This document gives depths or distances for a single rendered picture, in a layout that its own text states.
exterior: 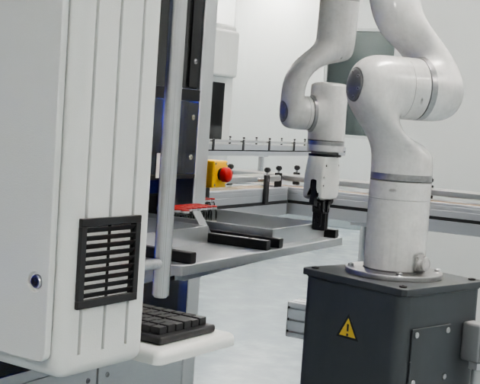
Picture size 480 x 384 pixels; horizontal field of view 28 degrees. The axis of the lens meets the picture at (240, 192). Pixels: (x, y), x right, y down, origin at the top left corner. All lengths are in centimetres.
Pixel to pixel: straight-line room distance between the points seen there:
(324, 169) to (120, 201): 95
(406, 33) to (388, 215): 36
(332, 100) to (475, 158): 148
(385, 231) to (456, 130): 177
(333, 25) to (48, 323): 115
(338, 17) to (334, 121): 23
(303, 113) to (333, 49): 16
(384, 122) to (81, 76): 77
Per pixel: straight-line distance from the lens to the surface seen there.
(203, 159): 247
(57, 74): 119
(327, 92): 215
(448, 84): 188
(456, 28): 361
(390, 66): 182
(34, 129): 122
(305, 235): 218
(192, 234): 197
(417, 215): 185
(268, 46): 1136
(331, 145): 215
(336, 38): 214
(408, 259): 186
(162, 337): 142
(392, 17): 192
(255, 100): 1139
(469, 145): 357
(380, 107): 180
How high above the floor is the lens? 114
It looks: 4 degrees down
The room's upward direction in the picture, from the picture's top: 4 degrees clockwise
